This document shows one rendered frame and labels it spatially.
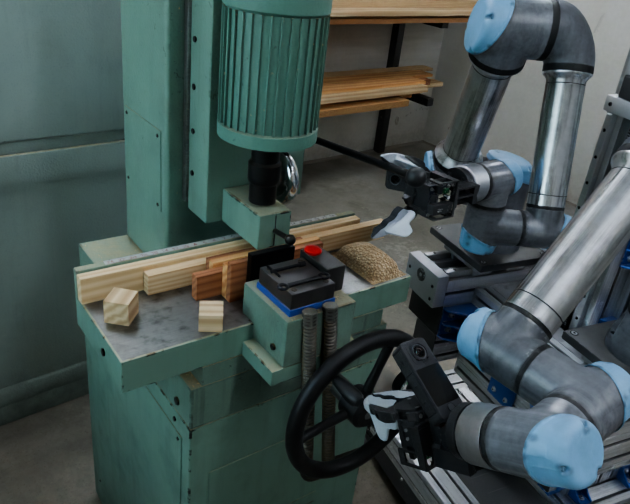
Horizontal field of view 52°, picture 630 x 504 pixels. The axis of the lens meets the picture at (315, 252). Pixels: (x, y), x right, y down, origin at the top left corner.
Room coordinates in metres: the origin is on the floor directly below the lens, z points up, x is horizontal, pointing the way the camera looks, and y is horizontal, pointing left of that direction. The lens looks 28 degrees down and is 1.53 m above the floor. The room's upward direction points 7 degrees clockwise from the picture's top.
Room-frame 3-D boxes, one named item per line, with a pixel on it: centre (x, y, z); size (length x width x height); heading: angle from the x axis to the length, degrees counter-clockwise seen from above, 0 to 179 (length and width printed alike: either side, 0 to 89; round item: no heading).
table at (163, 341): (0.99, 0.07, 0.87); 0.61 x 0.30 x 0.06; 129
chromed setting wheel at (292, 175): (1.28, 0.09, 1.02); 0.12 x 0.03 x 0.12; 39
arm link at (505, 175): (1.22, -0.33, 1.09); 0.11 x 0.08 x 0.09; 129
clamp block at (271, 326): (0.93, 0.02, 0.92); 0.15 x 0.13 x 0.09; 129
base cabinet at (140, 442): (1.19, 0.19, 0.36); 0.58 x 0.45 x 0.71; 39
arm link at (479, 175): (1.17, -0.27, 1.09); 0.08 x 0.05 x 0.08; 39
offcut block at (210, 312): (0.89, 0.16, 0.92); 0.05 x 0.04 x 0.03; 10
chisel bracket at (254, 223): (1.12, 0.12, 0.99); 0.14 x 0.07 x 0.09; 39
